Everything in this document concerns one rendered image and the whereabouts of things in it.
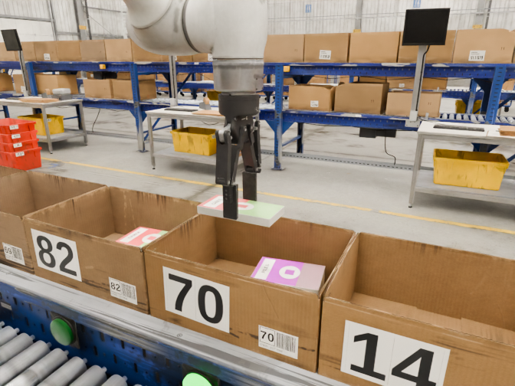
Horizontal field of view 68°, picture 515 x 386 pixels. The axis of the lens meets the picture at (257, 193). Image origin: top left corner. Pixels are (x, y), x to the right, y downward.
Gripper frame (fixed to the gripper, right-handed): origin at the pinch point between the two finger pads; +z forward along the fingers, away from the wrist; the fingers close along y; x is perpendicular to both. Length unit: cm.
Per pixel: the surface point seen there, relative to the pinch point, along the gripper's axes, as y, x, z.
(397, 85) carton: 859, 69, 32
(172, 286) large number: -8.5, 11.9, 18.8
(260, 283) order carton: -8.3, -8.2, 12.8
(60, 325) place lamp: -16, 40, 33
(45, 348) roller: -16, 48, 43
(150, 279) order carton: -8.2, 18.1, 19.2
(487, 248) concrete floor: 263, -80, 118
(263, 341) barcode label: -8.4, -9.0, 25.5
